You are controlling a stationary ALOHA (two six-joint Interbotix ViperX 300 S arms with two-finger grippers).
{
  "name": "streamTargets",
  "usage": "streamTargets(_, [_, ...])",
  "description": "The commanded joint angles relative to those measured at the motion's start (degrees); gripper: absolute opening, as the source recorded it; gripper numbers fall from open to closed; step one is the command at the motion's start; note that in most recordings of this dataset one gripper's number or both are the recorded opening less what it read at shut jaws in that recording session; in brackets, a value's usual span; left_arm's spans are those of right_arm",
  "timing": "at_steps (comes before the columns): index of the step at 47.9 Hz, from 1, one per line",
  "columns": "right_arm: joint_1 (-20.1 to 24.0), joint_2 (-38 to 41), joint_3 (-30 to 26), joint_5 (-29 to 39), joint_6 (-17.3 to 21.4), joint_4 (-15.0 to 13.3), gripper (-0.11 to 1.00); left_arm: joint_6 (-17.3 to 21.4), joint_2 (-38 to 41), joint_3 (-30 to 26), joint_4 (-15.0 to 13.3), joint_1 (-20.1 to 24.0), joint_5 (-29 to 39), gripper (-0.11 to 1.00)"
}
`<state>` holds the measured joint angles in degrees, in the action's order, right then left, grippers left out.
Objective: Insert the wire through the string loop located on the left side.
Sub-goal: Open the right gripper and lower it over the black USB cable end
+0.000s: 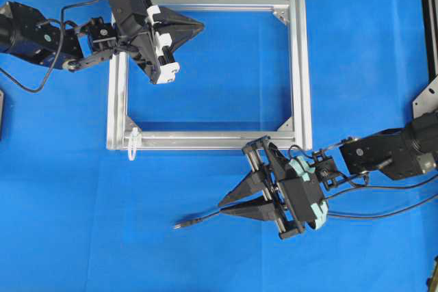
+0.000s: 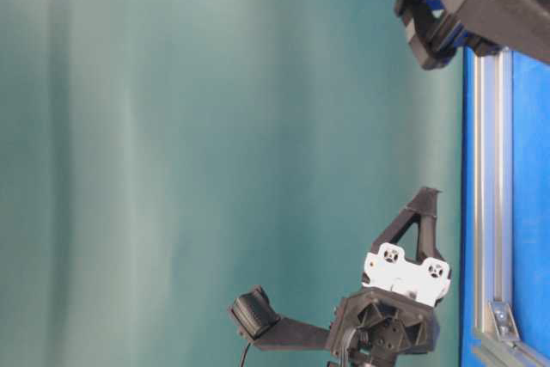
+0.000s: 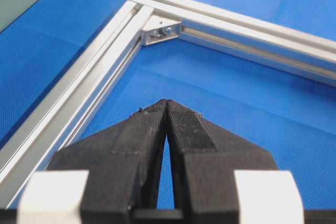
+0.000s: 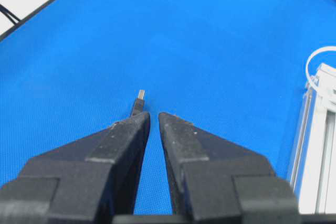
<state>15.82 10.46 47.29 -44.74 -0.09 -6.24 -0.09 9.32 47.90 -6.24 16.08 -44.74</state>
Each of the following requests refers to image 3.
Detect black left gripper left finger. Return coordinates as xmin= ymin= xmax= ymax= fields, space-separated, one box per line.
xmin=47 ymin=99 xmax=166 ymax=223

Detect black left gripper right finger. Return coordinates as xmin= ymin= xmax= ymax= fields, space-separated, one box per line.
xmin=166 ymin=100 xmax=277 ymax=223

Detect aluminium extrusion frame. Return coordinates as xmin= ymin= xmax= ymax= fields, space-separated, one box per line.
xmin=1 ymin=0 xmax=335 ymax=208

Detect aluminium corner bracket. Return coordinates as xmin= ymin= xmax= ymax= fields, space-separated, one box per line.
xmin=141 ymin=14 xmax=181 ymax=46

